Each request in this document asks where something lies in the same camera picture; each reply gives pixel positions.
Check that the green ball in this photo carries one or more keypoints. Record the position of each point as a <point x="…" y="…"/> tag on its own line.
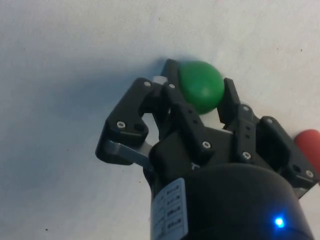
<point x="201" y="87"/>

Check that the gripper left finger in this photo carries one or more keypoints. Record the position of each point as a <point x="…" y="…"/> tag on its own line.
<point x="130" y="110"/>

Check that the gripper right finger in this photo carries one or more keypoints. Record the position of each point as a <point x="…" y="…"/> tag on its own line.
<point x="260" y="140"/>

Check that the red cylinder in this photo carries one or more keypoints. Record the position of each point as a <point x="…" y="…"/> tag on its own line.
<point x="308" y="142"/>

